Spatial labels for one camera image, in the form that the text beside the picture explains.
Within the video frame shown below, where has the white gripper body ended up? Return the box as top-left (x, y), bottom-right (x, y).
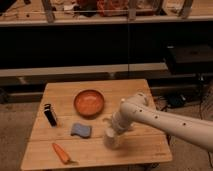
top-left (104, 117), bottom-right (129, 135)

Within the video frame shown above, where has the white ceramic cup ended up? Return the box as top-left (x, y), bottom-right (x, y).
top-left (103, 128), bottom-right (119, 149)

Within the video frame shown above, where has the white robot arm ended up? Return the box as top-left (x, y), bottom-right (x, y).
top-left (103, 92), bottom-right (213, 152)

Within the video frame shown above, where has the blue eraser sponge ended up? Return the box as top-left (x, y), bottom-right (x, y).
top-left (71, 123), bottom-right (92, 138)

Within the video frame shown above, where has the orange bowl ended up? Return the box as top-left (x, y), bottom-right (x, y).
top-left (73, 89), bottom-right (105, 118)

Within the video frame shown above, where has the wooden table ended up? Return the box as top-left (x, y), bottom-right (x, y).
top-left (21, 79), bottom-right (172, 171)

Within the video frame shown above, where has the orange toy carrot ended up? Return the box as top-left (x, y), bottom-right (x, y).
top-left (52, 143), bottom-right (77, 164)

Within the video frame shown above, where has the black stapler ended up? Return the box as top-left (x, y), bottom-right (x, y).
top-left (44, 104), bottom-right (57, 127)

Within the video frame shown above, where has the black box on right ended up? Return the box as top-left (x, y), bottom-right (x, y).
top-left (165, 45), bottom-right (213, 74)

